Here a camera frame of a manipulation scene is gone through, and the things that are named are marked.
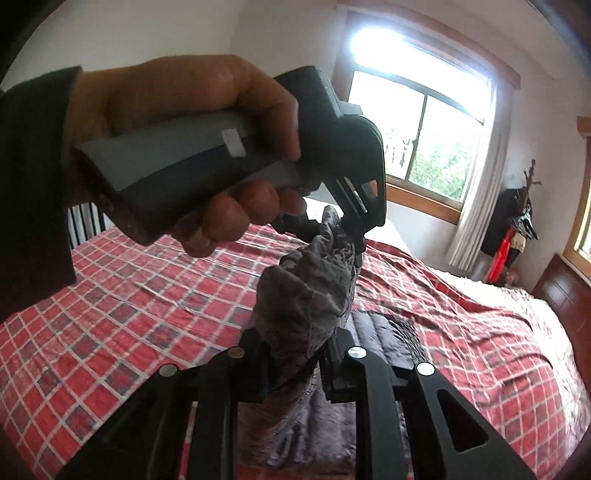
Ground dark hanging coat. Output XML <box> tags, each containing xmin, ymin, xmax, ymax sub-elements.
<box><xmin>480</xmin><ymin>187</ymin><xmax>527</xmax><ymax>257</ymax></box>

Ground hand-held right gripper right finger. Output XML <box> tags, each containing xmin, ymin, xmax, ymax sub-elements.
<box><xmin>321</xmin><ymin>329</ymin><xmax>539</xmax><ymax>480</ymax></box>

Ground white bed sheet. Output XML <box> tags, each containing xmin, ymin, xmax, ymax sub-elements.
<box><xmin>302</xmin><ymin>198</ymin><xmax>416</xmax><ymax>260</ymax></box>

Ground grey quilted jacket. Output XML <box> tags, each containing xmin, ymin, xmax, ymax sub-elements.
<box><xmin>240</xmin><ymin>205</ymin><xmax>432</xmax><ymax>480</ymax></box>

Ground dark wooden headboard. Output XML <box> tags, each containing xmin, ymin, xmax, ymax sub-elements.
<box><xmin>531</xmin><ymin>253</ymin><xmax>591</xmax><ymax>334</ymax></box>

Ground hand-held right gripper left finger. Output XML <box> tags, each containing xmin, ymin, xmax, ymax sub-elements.
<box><xmin>58</xmin><ymin>327</ymin><xmax>278</xmax><ymax>480</ymax></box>

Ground red hanging bag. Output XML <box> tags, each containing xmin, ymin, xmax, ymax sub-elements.
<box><xmin>485</xmin><ymin>226</ymin><xmax>516</xmax><ymax>284</ymax></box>

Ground wooden coat rack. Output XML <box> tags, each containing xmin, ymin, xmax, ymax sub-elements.
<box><xmin>519</xmin><ymin>159</ymin><xmax>539</xmax><ymax>241</ymax></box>

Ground white curtain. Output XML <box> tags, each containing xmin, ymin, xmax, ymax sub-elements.
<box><xmin>445</xmin><ymin>83</ymin><xmax>514</xmax><ymax>280</ymax></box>

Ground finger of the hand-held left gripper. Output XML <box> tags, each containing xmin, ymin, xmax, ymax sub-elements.
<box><xmin>270</xmin><ymin>208</ymin><xmax>325</xmax><ymax>241</ymax></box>
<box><xmin>352</xmin><ymin>224</ymin><xmax>371</xmax><ymax>256</ymax></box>

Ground pale printed quilt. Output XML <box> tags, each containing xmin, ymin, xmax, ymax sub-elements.
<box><xmin>429</xmin><ymin>265</ymin><xmax>591</xmax><ymax>370</ymax></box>

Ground black metal chair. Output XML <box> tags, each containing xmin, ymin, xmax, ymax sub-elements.
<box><xmin>68</xmin><ymin>203</ymin><xmax>110</xmax><ymax>247</ymax></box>

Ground small wooden frame window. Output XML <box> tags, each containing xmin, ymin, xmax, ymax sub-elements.
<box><xmin>561</xmin><ymin>117</ymin><xmax>591</xmax><ymax>266</ymax></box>

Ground large wooden frame window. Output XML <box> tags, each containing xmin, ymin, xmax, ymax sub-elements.
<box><xmin>332</xmin><ymin>4</ymin><xmax>522</xmax><ymax>227</ymax></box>

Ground red plaid blanket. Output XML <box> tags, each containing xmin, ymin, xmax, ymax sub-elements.
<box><xmin>0</xmin><ymin>224</ymin><xmax>591</xmax><ymax>480</ymax></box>

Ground person's left hand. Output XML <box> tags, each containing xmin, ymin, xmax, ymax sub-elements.
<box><xmin>67</xmin><ymin>54</ymin><xmax>308</xmax><ymax>258</ymax></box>

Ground black clothes hanger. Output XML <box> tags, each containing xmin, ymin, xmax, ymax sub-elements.
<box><xmin>512</xmin><ymin>212</ymin><xmax>540</xmax><ymax>241</ymax></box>

